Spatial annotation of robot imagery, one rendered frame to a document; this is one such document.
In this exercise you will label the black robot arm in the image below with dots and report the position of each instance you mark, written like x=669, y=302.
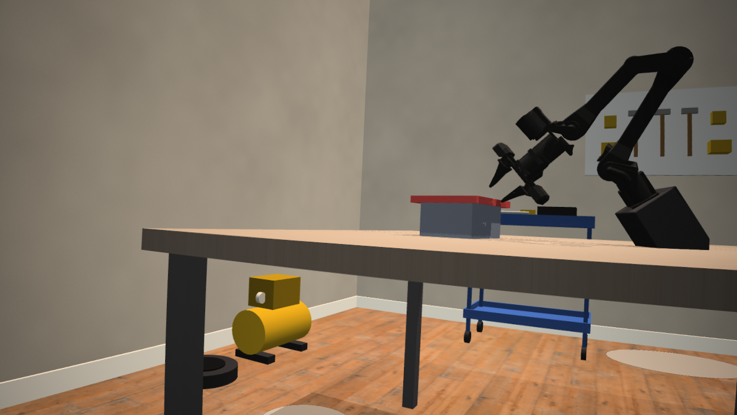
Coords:
x=634, y=187

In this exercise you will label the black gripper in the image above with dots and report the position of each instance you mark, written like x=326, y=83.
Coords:
x=526, y=167

